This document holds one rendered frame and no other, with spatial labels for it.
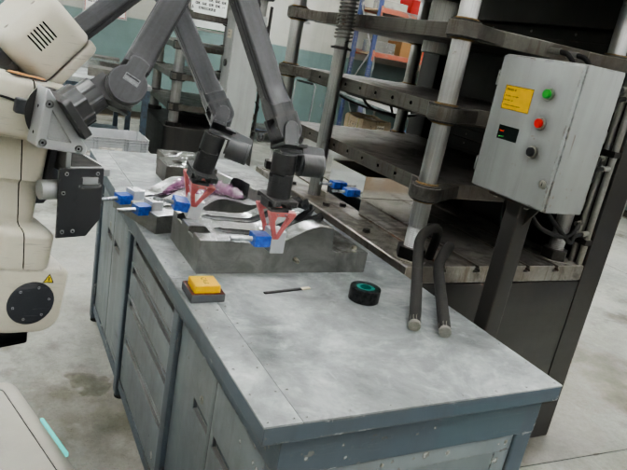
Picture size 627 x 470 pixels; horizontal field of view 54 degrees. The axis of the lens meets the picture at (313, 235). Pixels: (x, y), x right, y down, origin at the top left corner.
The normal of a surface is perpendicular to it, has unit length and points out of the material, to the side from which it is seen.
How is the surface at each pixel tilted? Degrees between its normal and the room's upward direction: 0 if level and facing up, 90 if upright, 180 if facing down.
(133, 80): 70
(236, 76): 90
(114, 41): 90
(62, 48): 90
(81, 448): 0
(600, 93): 90
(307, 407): 0
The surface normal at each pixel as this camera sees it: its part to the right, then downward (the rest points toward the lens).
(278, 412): 0.18, -0.94
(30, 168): 0.67, 0.33
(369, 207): 0.44, 0.34
